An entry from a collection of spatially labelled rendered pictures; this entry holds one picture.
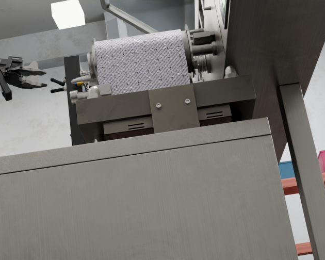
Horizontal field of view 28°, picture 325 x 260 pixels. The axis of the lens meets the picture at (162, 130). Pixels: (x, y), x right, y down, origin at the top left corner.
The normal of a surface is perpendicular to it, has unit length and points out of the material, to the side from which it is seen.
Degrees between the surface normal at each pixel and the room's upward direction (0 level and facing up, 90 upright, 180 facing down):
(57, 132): 90
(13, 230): 90
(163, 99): 90
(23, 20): 180
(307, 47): 180
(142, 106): 90
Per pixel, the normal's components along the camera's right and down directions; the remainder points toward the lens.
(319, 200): -0.05, -0.36
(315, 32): 0.14, 0.92
